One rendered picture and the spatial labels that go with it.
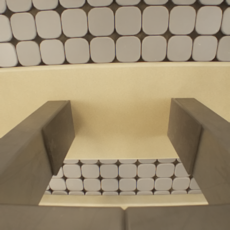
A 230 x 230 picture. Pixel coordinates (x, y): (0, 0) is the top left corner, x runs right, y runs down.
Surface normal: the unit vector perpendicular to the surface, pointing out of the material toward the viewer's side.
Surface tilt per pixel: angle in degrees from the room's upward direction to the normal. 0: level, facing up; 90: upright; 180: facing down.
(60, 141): 90
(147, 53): 0
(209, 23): 0
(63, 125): 90
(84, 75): 0
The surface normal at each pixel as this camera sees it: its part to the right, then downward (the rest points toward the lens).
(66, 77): -0.02, 0.39
